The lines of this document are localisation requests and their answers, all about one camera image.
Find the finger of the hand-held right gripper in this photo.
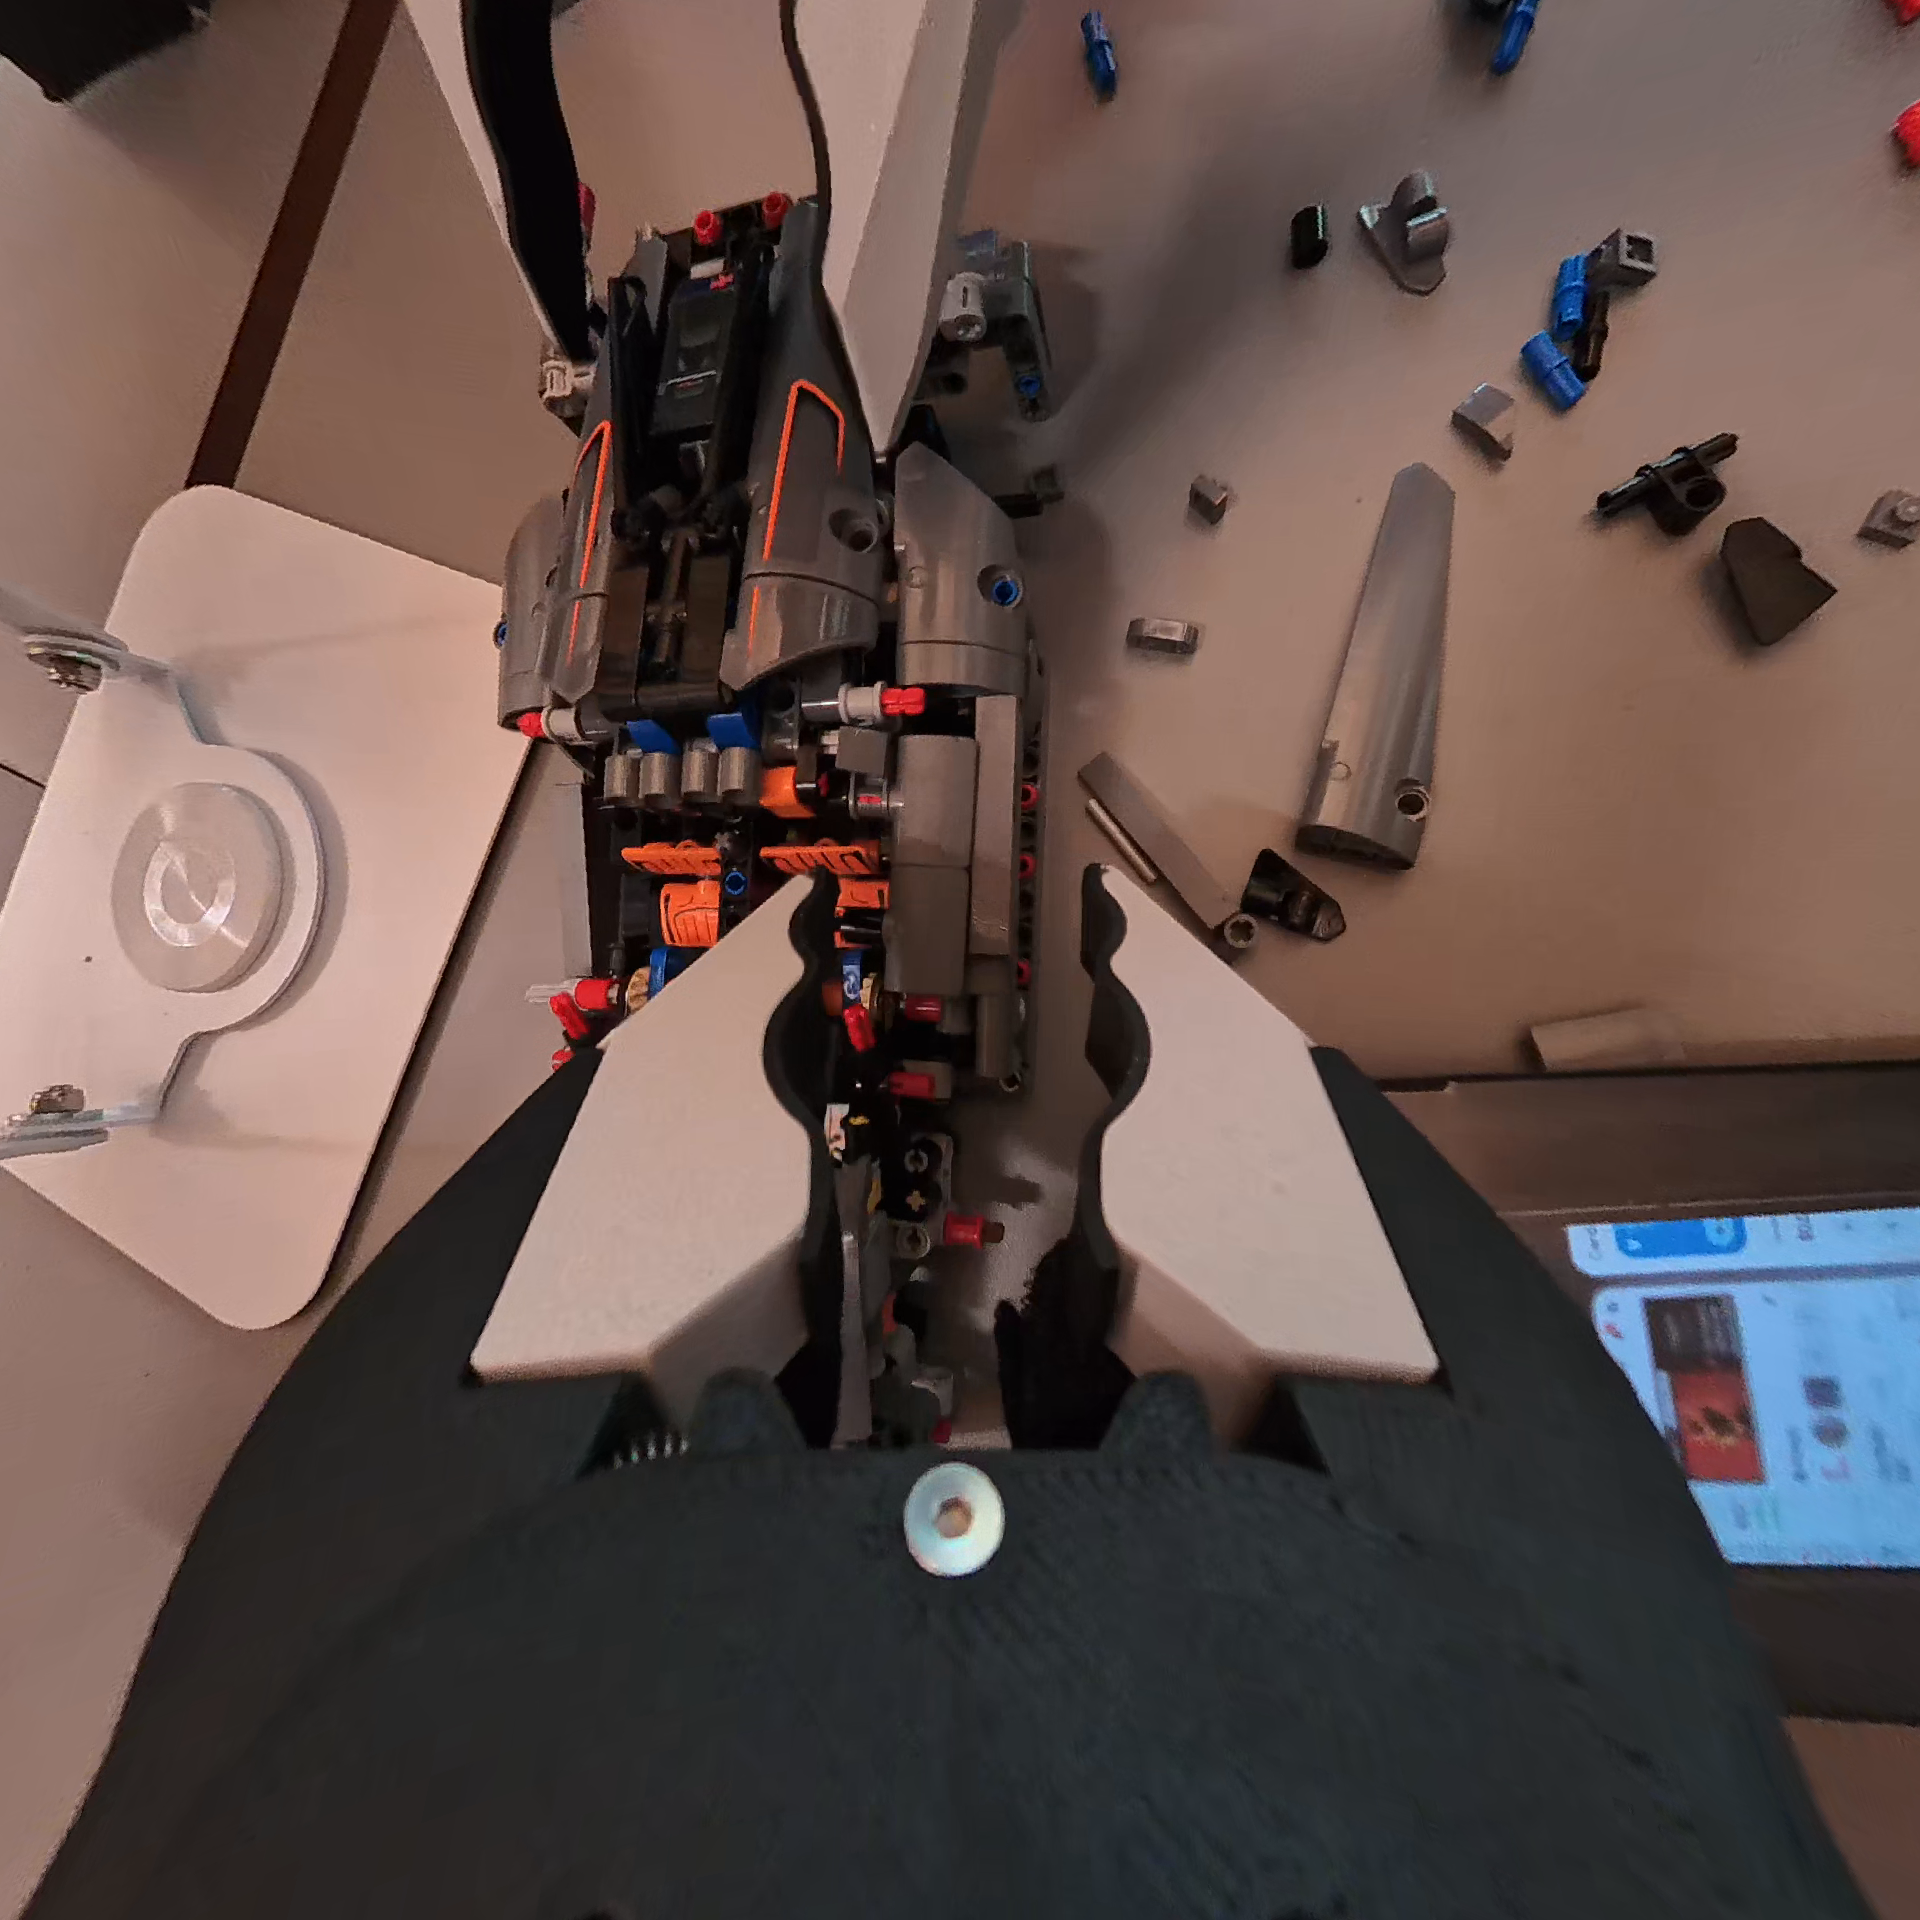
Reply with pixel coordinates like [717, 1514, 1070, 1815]
[401, 0, 600, 361]
[776, 0, 1029, 456]

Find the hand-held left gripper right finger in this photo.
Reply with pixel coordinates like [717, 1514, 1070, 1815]
[997, 861, 1444, 1454]

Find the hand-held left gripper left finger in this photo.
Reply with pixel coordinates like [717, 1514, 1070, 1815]
[468, 871, 846, 1448]

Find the lego car model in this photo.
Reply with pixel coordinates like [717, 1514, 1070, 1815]
[496, 188, 1057, 1448]

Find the grey lego side panel assembly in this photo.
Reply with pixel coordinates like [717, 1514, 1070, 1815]
[884, 730, 1044, 1080]

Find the black lego pin connector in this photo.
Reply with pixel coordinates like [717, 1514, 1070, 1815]
[1240, 847, 1347, 944]

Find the long grey lego wedge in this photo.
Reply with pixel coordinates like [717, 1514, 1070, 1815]
[1077, 750, 1248, 933]

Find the light grey flat lego piece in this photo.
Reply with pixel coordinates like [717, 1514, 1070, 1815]
[1528, 1007, 1689, 1069]

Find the grey curved lego panel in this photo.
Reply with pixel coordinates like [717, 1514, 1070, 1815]
[1294, 462, 1456, 872]

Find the dark curved lego slope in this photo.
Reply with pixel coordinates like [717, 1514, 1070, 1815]
[1716, 517, 1839, 646]

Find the black lego axle connector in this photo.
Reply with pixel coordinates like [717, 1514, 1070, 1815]
[1593, 431, 1741, 535]

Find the smartphone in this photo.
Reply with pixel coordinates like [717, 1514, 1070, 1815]
[1559, 1199, 1920, 1576]

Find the clear round disc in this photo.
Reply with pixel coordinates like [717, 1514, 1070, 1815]
[111, 786, 294, 993]

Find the dark grey lego bracket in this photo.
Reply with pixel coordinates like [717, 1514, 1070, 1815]
[1358, 168, 1454, 295]

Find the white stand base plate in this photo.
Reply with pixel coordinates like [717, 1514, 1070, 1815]
[0, 485, 534, 1332]

